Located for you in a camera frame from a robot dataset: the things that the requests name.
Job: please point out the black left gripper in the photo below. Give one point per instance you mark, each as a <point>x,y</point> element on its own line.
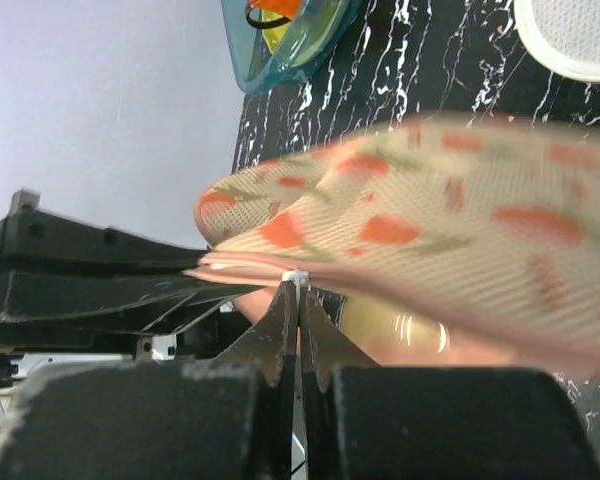
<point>63,282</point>

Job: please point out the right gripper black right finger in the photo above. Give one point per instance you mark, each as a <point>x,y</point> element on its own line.
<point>364,421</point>

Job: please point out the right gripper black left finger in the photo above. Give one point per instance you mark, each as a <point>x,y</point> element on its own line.
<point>225,418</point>

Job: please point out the pink floral mesh laundry bag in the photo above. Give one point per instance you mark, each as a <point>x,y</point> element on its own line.
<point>490,228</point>

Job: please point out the round white mesh laundry bag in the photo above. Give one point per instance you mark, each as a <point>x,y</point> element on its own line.
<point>562,35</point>

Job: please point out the beige bowl with brown rim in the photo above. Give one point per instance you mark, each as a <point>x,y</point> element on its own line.
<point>391,336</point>

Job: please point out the teal plastic tub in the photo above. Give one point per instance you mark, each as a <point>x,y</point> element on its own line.
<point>256,71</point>

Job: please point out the green dotted plate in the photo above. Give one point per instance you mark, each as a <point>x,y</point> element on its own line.
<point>298,41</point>

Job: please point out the orange mug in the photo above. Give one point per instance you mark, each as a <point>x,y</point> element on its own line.
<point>284,8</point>

